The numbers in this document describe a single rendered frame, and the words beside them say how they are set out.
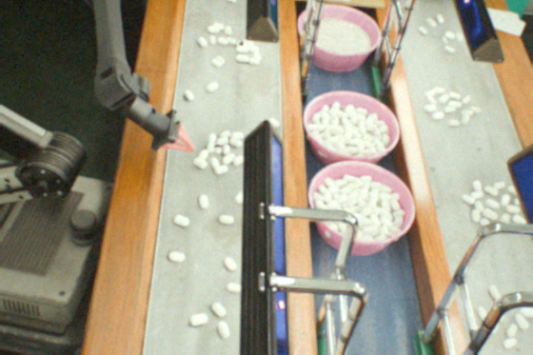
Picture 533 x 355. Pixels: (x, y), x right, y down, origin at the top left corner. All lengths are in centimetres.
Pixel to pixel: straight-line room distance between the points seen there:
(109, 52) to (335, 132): 67
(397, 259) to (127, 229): 67
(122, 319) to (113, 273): 12
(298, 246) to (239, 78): 64
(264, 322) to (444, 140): 108
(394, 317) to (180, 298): 50
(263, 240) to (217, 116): 80
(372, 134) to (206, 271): 68
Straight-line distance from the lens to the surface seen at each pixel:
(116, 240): 167
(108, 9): 185
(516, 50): 249
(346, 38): 237
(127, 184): 177
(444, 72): 233
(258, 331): 116
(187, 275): 164
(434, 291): 170
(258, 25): 174
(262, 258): 122
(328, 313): 150
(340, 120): 207
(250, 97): 206
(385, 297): 176
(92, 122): 305
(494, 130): 218
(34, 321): 204
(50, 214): 210
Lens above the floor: 208
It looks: 45 degrees down
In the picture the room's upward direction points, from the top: 10 degrees clockwise
